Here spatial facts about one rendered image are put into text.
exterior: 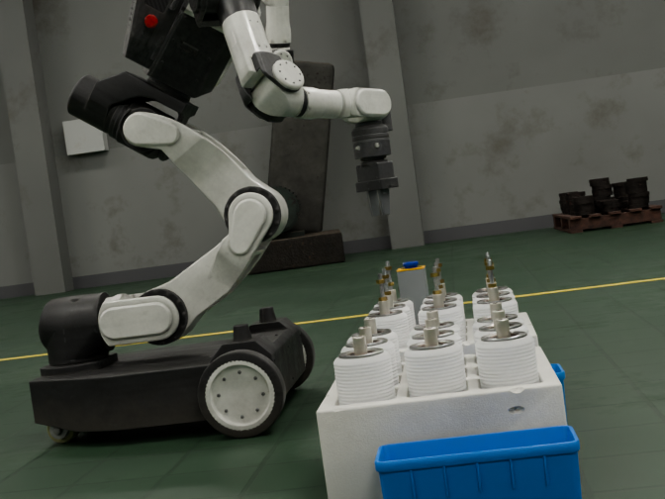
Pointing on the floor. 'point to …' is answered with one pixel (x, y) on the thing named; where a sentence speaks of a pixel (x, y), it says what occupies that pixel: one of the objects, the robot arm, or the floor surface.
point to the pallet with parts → (607, 206)
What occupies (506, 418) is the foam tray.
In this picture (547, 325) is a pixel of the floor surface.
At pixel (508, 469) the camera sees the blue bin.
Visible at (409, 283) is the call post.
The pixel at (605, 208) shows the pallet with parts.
